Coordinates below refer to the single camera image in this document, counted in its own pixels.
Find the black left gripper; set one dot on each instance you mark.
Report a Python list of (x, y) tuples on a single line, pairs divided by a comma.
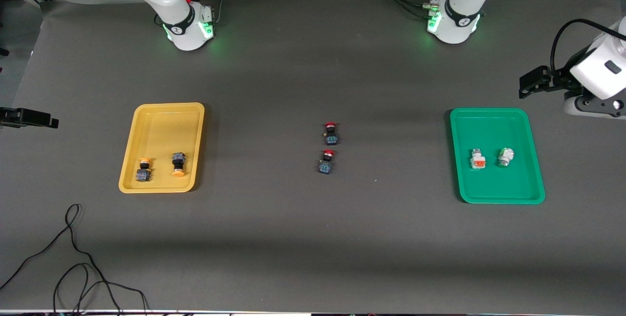
[(562, 78)]

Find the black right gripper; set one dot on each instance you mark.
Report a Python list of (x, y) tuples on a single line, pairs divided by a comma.
[(19, 116)]

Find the white button with green block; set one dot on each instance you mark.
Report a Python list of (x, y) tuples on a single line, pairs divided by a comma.
[(504, 157)]

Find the white button with orange block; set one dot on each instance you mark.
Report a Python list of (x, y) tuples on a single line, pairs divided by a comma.
[(478, 161)]

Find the yellow push button switch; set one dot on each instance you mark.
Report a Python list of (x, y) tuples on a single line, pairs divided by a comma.
[(178, 160), (143, 174)]

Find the green plastic tray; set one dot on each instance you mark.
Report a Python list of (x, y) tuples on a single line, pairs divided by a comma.
[(496, 125)]

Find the yellow plastic tray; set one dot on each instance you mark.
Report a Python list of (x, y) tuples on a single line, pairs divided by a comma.
[(161, 130)]

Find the dark grey table mat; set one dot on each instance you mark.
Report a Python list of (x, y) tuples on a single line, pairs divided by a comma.
[(313, 247)]

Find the red push button switch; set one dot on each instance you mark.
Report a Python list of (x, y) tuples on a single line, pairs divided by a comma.
[(325, 166), (331, 136)]

